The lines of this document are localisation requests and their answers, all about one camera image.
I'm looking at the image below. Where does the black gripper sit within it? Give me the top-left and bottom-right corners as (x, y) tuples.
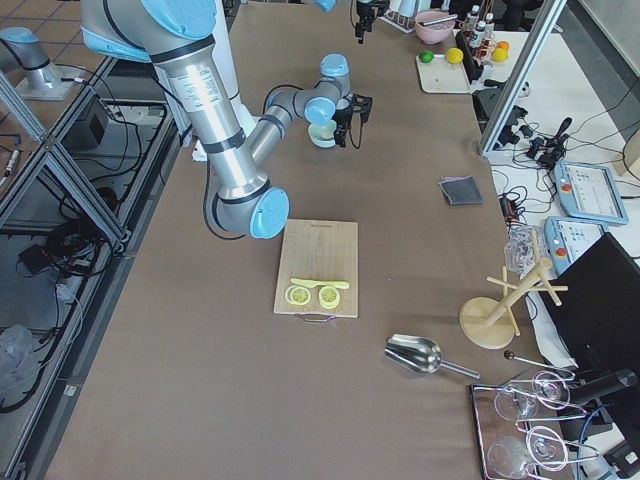
(354, 0), (389, 44)
(333, 93), (373, 147)

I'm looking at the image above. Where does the pale green bowl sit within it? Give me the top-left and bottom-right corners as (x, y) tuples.
(307, 120), (337, 149)

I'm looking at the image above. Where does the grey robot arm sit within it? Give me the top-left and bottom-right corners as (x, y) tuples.
(81, 1), (373, 240)
(246, 53), (373, 166)

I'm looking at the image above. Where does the pink bowl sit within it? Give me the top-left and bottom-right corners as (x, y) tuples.
(415, 10), (456, 45)

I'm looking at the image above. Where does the green lime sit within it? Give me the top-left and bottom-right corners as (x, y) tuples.
(418, 50), (435, 64)

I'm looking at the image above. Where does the cream tray with bear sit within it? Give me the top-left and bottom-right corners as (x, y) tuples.
(415, 54), (471, 94)

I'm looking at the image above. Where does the yellow lemon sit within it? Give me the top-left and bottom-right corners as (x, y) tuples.
(445, 48), (464, 65)

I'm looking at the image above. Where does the grey folded cloth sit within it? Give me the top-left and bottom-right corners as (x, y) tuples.
(438, 176), (484, 206)

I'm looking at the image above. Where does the bamboo cutting board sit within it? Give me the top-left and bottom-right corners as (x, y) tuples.
(273, 219), (359, 318)

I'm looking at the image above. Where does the yellow plastic knife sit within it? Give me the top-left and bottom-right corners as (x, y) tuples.
(290, 277), (350, 290)

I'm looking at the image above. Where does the lower lemon slice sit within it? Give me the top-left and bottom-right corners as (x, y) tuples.
(318, 285), (341, 310)

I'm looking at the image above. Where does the lemon slice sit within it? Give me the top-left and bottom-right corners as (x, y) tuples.
(284, 285), (311, 306)
(318, 285), (341, 310)

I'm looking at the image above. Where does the upper lemon slice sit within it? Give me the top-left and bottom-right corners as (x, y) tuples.
(284, 285), (311, 306)

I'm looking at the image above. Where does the wooden cup tree stand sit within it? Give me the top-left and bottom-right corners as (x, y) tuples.
(459, 230), (569, 349)

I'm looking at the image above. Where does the metal scoop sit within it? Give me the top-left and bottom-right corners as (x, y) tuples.
(384, 333), (480, 380)

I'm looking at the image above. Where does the lower teach pendant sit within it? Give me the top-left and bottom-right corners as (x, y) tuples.
(544, 216), (609, 274)

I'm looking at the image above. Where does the teach pendant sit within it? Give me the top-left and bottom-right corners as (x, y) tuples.
(544, 216), (609, 274)
(553, 160), (629, 225)

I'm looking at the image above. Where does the upper teach pendant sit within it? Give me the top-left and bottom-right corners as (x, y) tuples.
(553, 160), (629, 225)

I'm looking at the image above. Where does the black monitor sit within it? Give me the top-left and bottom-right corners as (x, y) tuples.
(551, 233), (639, 372)

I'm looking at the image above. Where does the upper wine glass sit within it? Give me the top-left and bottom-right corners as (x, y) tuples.
(494, 371), (570, 421)

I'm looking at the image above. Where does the wine glass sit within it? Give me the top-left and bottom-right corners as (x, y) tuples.
(494, 371), (570, 421)
(486, 426), (569, 479)

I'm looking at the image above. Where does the lower wine glass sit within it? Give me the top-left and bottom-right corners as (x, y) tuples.
(486, 426), (569, 479)

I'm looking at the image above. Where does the aluminium frame post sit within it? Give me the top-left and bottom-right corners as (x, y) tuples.
(478, 0), (567, 157)

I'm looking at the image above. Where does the black wire glass rack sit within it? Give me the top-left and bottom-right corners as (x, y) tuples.
(470, 370), (600, 479)

